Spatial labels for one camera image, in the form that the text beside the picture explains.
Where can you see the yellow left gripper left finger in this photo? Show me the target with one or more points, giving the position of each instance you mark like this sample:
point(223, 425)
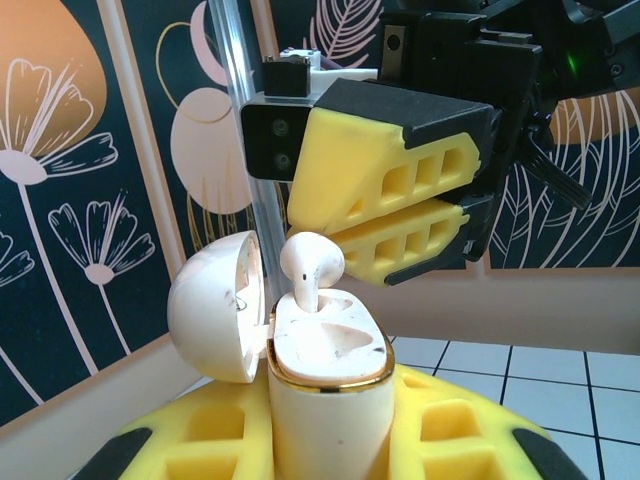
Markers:
point(200, 430)

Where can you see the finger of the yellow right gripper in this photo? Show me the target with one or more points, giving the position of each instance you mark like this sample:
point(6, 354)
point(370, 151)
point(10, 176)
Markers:
point(370, 265)
point(350, 150)

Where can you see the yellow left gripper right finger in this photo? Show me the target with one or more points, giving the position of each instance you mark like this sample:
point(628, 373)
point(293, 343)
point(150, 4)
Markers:
point(450, 430)

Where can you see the white earbud charging case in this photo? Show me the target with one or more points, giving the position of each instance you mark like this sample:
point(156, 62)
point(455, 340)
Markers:
point(330, 425)

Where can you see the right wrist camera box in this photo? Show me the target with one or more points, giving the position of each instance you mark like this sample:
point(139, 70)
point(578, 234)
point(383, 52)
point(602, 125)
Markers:
point(272, 145)

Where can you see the aluminium frame post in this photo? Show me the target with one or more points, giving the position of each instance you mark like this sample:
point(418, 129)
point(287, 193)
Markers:
point(232, 50)

